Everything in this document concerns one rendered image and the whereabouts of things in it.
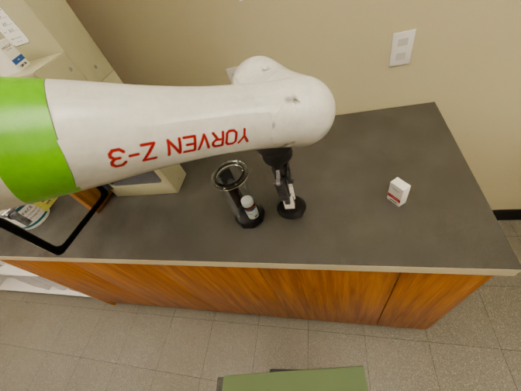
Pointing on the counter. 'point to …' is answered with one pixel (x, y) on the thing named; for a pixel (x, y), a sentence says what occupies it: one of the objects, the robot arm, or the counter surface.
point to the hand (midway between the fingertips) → (288, 196)
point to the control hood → (51, 68)
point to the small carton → (11, 59)
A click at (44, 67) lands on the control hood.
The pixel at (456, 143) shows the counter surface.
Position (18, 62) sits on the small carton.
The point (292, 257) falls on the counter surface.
